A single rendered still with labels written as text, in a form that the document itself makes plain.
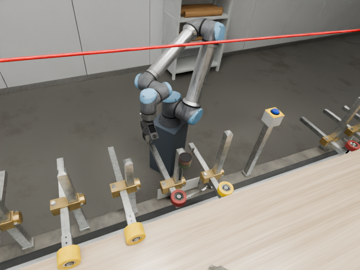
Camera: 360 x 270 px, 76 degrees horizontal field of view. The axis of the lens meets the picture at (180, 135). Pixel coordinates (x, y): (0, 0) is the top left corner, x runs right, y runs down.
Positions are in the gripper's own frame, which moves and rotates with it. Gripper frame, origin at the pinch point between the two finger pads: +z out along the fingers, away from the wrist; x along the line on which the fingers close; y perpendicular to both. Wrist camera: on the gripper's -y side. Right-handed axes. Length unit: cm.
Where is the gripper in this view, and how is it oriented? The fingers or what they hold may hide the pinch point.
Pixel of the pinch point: (149, 143)
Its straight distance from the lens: 150.5
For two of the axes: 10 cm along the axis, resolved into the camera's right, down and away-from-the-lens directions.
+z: -0.9, 7.2, 6.8
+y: -3.9, -6.6, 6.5
